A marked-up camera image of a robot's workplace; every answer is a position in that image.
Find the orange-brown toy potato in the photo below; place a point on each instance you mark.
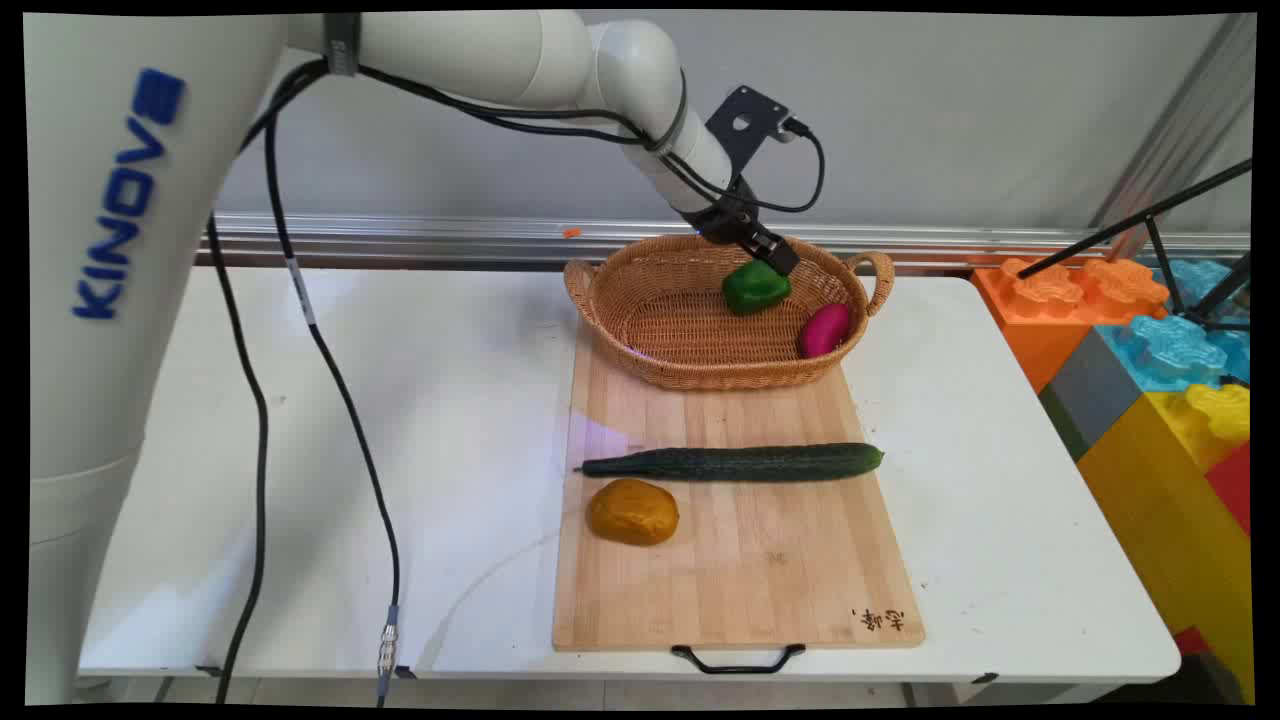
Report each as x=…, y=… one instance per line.
x=632, y=512

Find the woven wicker basket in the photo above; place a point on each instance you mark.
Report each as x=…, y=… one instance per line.
x=690, y=340

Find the orange giant building block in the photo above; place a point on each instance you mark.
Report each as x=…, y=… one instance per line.
x=1040, y=320

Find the blue giant building block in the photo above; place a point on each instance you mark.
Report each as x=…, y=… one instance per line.
x=1170, y=350

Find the grey giant building block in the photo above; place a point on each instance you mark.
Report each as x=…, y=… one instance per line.
x=1085, y=395

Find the wooden cutting board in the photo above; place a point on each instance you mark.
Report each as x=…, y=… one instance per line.
x=740, y=570

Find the dark green cucumber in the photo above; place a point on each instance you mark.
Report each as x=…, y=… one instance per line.
x=740, y=462

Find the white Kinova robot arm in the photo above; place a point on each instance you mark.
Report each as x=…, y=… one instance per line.
x=120, y=300

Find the black tripod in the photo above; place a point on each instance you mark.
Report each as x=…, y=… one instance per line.
x=1150, y=212

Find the green toy bell pepper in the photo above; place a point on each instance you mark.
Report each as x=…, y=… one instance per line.
x=755, y=288

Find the aluminium rail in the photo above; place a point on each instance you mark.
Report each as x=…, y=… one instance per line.
x=450, y=238

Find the magenta toy eggplant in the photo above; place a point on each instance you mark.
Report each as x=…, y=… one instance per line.
x=825, y=330

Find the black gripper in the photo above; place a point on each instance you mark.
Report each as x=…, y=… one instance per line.
x=722, y=212

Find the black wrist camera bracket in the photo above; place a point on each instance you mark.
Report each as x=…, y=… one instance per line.
x=747, y=120

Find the yellow giant building block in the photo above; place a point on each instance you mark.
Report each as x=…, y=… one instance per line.
x=1165, y=520

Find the red giant building block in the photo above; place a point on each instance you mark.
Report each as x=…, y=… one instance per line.
x=1232, y=485

